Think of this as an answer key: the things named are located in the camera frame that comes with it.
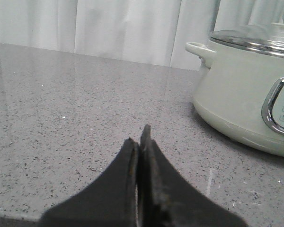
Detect pale green electric cooking pot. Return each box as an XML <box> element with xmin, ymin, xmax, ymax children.
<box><xmin>186</xmin><ymin>41</ymin><xmax>284</xmax><ymax>157</ymax></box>

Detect glass pot lid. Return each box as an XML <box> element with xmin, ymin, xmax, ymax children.
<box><xmin>210</xmin><ymin>11</ymin><xmax>284</xmax><ymax>58</ymax></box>

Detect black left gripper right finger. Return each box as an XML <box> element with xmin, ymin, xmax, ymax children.
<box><xmin>138</xmin><ymin>124</ymin><xmax>247</xmax><ymax>227</ymax></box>

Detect white curtain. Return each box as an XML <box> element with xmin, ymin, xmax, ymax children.
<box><xmin>0</xmin><ymin>0</ymin><xmax>284</xmax><ymax>70</ymax></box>

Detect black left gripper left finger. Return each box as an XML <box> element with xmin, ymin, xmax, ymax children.
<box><xmin>38</xmin><ymin>138</ymin><xmax>139</xmax><ymax>227</ymax></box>

